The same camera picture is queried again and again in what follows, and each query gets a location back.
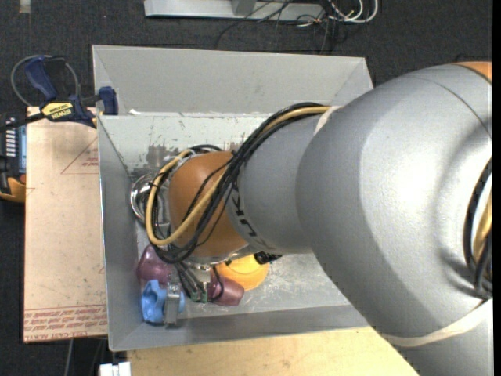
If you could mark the blue rounded toy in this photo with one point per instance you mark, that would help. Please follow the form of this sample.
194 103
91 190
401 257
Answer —
152 300

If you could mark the purple rounded toy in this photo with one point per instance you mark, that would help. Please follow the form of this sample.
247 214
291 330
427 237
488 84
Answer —
231 292
150 266

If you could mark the grey metal bin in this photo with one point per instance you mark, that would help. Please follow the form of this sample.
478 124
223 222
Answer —
219 88

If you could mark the pale grey metal gripper finger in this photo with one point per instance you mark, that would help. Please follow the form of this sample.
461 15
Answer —
172 308

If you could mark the brown cardboard board red print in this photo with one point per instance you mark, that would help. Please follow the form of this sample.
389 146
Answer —
62 229

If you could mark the yellow orange ball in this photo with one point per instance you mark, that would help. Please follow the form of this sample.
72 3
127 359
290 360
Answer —
246 274

